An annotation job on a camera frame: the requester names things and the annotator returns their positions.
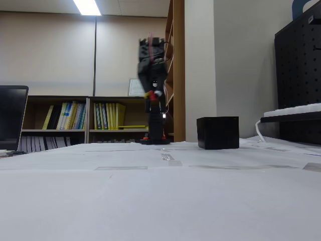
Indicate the red bead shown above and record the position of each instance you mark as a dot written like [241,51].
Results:
[152,96]

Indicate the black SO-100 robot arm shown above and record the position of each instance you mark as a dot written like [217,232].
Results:
[155,120]

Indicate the black open box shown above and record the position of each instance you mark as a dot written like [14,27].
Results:
[220,133]

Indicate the framed white certificate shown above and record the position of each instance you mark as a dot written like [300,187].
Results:
[134,90]

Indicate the low wooden bookshelf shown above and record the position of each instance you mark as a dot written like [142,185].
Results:
[32,100]
[135,110]

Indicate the tall wooden shelf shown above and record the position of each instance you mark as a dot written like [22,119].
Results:
[179,50]

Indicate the yellow flat folder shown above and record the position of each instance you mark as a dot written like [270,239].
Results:
[133,126]

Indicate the ceiling light panel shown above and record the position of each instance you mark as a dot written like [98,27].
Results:
[87,7]

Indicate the thin yellow book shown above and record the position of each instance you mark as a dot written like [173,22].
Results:
[48,117]

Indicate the white paper covering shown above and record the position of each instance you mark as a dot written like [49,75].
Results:
[160,200]

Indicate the white power strip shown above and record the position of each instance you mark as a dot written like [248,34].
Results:
[293,110]

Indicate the black pegboard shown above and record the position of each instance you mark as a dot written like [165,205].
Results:
[296,75]

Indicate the black laptop screen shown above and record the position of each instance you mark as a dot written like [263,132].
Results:
[11,118]

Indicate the dark blue panel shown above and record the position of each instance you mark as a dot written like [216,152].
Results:
[297,8]

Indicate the black wall conduit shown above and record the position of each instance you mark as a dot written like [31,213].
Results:
[95,55]

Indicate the black rail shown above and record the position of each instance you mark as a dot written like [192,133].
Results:
[288,119]

